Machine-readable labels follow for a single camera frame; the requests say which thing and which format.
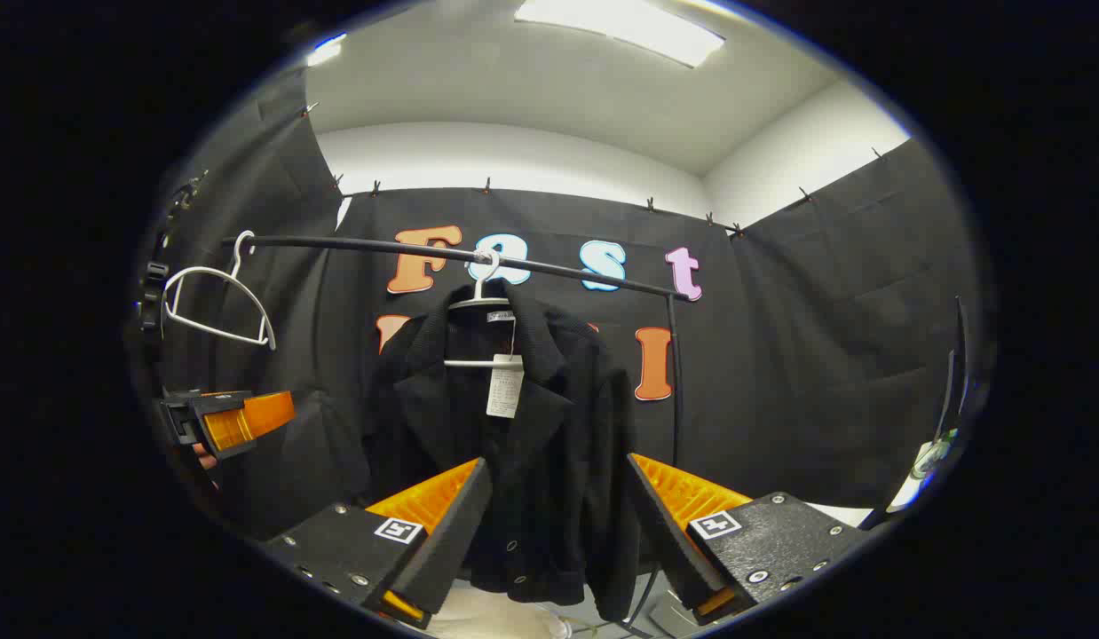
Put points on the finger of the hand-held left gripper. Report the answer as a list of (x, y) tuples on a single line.
[(248, 422), (221, 401)]

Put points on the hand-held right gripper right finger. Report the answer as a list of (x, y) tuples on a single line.
[(665, 532)]

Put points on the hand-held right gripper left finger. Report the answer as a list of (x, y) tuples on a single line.
[(452, 541)]

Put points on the white laundry hamper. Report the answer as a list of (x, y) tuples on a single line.
[(487, 617)]

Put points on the black knit jacket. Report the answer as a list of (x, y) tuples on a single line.
[(549, 479)]

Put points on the black clothes rack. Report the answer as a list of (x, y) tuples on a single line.
[(558, 267)]

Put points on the black backdrop cloth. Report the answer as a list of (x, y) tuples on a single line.
[(798, 355)]

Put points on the small ceiling light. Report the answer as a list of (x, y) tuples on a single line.
[(326, 50)]

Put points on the dark curved bar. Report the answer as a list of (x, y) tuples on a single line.
[(949, 390)]

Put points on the large ceiling light panel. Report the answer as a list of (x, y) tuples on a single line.
[(629, 27)]

